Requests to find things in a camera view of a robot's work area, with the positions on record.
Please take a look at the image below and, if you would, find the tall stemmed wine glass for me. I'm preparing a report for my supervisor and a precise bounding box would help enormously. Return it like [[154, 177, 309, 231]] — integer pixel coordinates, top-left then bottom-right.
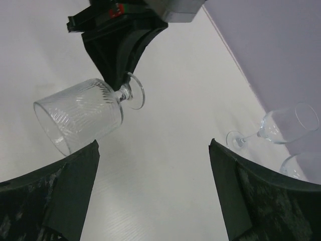
[[279, 152, 320, 185]]

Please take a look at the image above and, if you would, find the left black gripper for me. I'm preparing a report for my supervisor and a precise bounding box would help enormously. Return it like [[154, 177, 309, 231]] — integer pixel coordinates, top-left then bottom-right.
[[67, 1, 168, 90]]

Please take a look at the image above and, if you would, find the textured glass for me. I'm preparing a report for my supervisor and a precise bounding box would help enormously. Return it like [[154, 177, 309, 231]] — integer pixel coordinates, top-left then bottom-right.
[[33, 72, 145, 156]]

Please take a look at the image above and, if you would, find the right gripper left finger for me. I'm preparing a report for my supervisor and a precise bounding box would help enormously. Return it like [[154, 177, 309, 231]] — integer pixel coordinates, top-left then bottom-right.
[[1, 141, 100, 240]]

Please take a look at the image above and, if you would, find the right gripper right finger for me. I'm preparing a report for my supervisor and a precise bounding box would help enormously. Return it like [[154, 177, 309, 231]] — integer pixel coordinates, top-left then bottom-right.
[[209, 140, 320, 240]]

